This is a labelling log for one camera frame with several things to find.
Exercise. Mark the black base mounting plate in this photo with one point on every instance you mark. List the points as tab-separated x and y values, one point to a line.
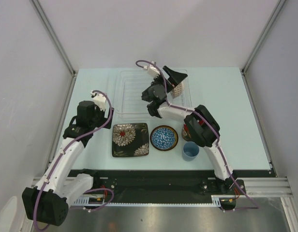
131	186

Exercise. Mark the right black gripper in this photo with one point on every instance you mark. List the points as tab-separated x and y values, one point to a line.
175	78

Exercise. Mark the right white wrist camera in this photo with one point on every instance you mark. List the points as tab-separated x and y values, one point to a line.
151	69

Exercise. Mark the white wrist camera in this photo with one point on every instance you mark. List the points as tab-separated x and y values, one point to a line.
99	99
151	69

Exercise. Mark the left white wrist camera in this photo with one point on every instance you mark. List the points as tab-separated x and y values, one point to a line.
99	99

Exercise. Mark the aluminium front rail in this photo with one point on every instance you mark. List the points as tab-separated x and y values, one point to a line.
265	186

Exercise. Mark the light blue plastic cup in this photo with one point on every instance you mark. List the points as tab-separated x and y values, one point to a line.
190	151

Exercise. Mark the yellow brown round saucer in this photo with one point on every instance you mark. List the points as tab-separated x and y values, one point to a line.
163	149

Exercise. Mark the black floral square plate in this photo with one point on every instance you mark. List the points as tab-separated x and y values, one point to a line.
130	140

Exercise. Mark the blue triangle patterned bowl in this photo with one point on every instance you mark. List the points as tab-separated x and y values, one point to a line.
164	137

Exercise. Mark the right aluminium frame post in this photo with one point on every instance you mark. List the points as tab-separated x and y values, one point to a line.
264	34

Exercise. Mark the red interior dark mug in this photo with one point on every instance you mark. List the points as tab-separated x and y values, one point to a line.
185	135

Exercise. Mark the left aluminium frame post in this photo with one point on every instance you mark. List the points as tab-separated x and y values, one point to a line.
52	34

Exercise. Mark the clear plastic dish rack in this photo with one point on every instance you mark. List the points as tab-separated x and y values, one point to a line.
130	85

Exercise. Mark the light blue cable duct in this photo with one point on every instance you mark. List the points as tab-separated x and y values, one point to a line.
83	201

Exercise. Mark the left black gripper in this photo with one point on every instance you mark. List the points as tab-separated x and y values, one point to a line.
102	114

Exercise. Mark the pink patterned bowl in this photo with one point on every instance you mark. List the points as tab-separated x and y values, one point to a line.
177	91

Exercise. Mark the aluminium frame post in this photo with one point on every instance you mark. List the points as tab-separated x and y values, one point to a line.
52	34
264	34

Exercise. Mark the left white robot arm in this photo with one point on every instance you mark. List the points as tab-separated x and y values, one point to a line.
50	199

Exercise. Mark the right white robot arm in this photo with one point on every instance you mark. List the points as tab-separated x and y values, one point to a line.
201	125

